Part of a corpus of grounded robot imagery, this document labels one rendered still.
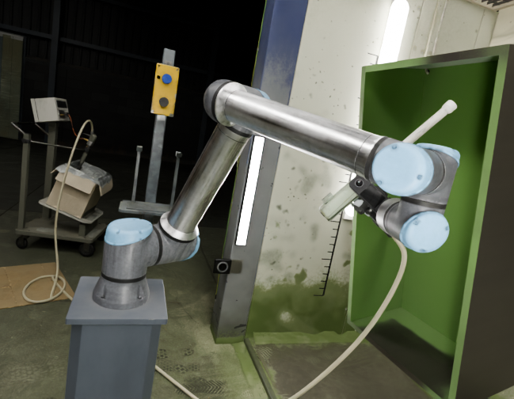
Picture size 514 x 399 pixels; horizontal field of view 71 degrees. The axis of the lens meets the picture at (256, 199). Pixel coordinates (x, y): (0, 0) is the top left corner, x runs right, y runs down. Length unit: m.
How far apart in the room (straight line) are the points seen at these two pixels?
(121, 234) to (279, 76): 1.22
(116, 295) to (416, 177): 1.01
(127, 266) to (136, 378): 0.39
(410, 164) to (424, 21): 1.95
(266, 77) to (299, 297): 1.34
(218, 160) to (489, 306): 1.01
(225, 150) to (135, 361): 0.77
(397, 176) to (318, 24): 1.60
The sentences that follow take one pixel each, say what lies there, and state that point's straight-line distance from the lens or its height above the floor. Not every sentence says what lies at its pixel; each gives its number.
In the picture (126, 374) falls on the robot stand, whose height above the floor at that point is 0.43.
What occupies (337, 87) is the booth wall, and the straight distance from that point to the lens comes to 2.19.
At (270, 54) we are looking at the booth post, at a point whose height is 1.70.
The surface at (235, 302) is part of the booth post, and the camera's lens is 2.26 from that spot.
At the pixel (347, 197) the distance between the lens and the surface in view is 1.08.
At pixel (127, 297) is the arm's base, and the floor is 0.68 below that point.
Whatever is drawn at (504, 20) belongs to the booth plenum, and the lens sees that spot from 2.89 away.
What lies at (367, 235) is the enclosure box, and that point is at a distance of 1.79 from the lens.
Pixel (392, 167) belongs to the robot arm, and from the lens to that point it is 0.67.
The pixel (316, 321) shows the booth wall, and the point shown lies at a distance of 2.54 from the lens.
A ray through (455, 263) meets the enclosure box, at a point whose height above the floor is 0.89.
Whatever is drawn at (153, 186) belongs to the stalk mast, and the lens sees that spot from 2.15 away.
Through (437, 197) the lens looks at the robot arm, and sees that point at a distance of 0.81.
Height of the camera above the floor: 1.29
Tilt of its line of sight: 10 degrees down
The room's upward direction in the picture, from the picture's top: 10 degrees clockwise
